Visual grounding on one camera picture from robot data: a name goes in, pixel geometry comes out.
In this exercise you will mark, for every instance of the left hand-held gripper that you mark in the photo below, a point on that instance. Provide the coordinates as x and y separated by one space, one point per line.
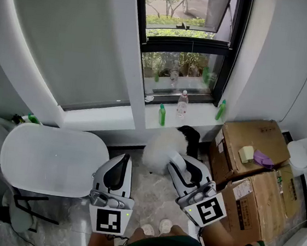
108 220

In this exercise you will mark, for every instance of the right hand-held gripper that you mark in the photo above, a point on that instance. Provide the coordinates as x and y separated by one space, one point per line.
209 209

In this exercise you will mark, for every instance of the white fluffy duster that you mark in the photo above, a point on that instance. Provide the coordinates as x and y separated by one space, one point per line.
161 151

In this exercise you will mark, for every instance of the white bathtub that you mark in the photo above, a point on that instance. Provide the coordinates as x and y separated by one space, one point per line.
55 161

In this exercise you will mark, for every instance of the person's right forearm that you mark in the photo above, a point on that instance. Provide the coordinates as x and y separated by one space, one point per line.
220 240

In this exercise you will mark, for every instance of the black metal table leg frame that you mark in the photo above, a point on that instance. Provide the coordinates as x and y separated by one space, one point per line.
32 197

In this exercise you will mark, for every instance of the black fabric object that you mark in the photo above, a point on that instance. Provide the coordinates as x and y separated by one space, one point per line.
192 140

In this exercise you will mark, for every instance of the white sneaker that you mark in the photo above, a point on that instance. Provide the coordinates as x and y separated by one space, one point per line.
148 230
165 226

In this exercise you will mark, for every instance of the yellow sponge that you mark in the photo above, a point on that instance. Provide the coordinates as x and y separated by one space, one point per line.
246 155

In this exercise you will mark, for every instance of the green plastic bottle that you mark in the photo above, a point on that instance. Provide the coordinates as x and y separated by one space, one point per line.
161 118
220 113
33 119

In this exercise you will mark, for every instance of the clear water bottle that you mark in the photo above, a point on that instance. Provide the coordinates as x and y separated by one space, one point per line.
181 109

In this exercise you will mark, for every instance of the cardboard box with sponge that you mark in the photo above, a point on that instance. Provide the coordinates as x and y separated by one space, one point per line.
251 136

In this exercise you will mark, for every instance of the purple cloth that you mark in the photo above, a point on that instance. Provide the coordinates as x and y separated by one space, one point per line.
262 159

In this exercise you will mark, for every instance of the large cardboard box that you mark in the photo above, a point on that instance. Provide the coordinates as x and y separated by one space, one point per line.
260 203

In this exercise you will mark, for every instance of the crumpled white paper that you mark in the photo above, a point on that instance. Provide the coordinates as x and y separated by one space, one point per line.
149 99

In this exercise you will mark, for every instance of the white trash bin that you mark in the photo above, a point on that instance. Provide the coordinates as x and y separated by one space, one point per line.
301 158

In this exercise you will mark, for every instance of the black framed window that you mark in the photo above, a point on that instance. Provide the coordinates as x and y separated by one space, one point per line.
190 45

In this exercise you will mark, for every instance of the grey roller blind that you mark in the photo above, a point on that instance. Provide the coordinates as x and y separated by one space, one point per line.
69 41

